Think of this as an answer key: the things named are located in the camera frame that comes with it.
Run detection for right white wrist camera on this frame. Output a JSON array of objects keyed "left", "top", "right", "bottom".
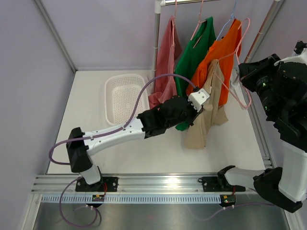
[{"left": 274, "top": 41, "right": 307, "bottom": 66}]

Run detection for beige t shirt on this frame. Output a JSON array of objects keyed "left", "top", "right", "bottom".
[{"left": 184, "top": 59, "right": 228, "bottom": 150}]

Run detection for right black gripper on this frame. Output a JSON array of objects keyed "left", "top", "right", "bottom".
[{"left": 239, "top": 54, "right": 285, "bottom": 119}]

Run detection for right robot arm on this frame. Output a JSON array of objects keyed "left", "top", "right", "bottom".
[{"left": 217, "top": 41, "right": 307, "bottom": 213}]

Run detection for orange t shirt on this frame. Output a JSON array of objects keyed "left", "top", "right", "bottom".
[{"left": 187, "top": 17, "right": 242, "bottom": 106}]

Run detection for white perforated plastic basket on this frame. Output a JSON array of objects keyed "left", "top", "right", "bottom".
[{"left": 104, "top": 74, "right": 145, "bottom": 126}]

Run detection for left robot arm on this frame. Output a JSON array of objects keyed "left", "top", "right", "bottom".
[{"left": 66, "top": 92, "right": 208, "bottom": 191}]

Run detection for green t shirt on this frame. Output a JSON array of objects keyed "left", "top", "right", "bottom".
[{"left": 174, "top": 16, "right": 216, "bottom": 131}]

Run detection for light blue hanger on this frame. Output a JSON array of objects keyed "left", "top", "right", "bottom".
[{"left": 216, "top": 0, "right": 237, "bottom": 40}]

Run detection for pink hanger of beige shirt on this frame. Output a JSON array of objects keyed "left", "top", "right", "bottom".
[{"left": 213, "top": 17, "right": 252, "bottom": 110}]

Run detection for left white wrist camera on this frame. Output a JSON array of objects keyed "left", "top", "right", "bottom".
[{"left": 188, "top": 89, "right": 210, "bottom": 112}]

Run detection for pink hanger of green shirt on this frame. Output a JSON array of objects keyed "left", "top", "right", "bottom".
[{"left": 190, "top": 0, "right": 206, "bottom": 48}]

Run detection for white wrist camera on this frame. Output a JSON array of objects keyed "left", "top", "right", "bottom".
[
  {"left": 274, "top": 41, "right": 307, "bottom": 66},
  {"left": 188, "top": 89, "right": 210, "bottom": 112}
]

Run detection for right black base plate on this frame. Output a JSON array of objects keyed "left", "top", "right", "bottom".
[{"left": 198, "top": 176, "right": 246, "bottom": 192}]

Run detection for aluminium mounting rail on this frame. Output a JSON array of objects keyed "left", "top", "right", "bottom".
[{"left": 31, "top": 172, "right": 264, "bottom": 195}]

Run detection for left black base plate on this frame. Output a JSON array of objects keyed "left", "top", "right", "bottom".
[{"left": 75, "top": 176, "right": 119, "bottom": 192}]

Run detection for white slotted cable duct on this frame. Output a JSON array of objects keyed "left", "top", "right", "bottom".
[{"left": 41, "top": 194, "right": 223, "bottom": 204}]

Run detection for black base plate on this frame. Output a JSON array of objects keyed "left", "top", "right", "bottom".
[
  {"left": 75, "top": 176, "right": 119, "bottom": 192},
  {"left": 198, "top": 176, "right": 246, "bottom": 192}
]

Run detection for metal clothes rack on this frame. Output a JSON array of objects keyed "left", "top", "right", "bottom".
[{"left": 151, "top": 0, "right": 286, "bottom": 78}]

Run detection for pink t shirt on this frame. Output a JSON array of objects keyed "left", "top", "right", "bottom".
[{"left": 148, "top": 16, "right": 182, "bottom": 108}]

